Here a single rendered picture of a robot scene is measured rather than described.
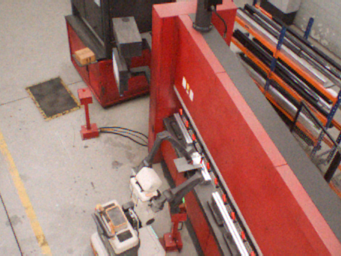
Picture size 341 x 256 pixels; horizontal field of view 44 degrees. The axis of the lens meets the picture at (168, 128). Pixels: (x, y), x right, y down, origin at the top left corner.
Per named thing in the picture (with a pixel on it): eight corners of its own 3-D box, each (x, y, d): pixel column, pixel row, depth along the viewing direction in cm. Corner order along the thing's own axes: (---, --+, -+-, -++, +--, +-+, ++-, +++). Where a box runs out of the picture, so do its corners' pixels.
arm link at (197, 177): (199, 167, 406) (206, 175, 401) (199, 173, 417) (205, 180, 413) (161, 192, 393) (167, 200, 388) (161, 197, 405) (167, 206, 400)
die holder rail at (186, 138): (173, 119, 519) (173, 113, 512) (177, 118, 520) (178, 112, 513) (187, 148, 486) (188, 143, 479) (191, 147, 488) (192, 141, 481)
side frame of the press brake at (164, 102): (147, 151, 595) (152, 4, 430) (203, 139, 617) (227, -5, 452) (152, 164, 579) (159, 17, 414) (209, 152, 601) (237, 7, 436)
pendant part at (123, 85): (113, 72, 518) (111, 47, 493) (123, 70, 521) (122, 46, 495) (119, 95, 489) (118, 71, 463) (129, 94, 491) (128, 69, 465)
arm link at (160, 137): (156, 129, 401) (161, 136, 395) (167, 129, 409) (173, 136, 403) (140, 164, 423) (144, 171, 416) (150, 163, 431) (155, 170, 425)
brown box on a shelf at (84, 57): (71, 55, 579) (70, 48, 570) (89, 50, 589) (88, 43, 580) (79, 67, 561) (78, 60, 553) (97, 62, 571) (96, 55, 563)
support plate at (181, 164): (173, 159, 458) (173, 159, 457) (195, 155, 465) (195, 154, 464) (178, 172, 446) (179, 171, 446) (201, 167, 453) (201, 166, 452)
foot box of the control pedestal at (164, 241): (158, 238, 501) (158, 233, 492) (179, 235, 505) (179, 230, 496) (161, 253, 487) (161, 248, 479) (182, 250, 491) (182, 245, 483)
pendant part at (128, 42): (114, 76, 534) (111, 17, 473) (133, 74, 539) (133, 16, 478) (121, 102, 500) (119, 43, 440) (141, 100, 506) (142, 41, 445)
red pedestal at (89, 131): (79, 130, 615) (73, 87, 555) (96, 127, 621) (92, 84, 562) (81, 140, 602) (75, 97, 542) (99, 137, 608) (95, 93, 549)
